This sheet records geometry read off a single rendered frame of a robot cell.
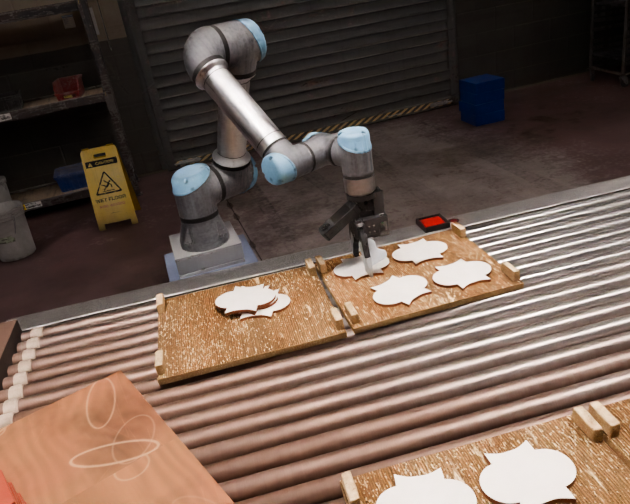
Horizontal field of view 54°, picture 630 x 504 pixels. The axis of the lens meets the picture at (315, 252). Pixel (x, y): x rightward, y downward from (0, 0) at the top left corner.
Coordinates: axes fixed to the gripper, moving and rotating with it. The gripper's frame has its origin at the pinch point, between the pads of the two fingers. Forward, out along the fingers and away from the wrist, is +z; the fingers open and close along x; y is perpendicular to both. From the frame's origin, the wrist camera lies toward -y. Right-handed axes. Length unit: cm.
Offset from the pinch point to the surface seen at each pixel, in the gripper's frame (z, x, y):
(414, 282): -0.3, -14.8, 8.4
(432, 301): 0.6, -23.4, 9.1
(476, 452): 1, -68, -3
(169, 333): 1, -8, -50
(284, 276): 0.7, 6.0, -19.3
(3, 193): 71, 413, -193
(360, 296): 0.6, -13.3, -4.7
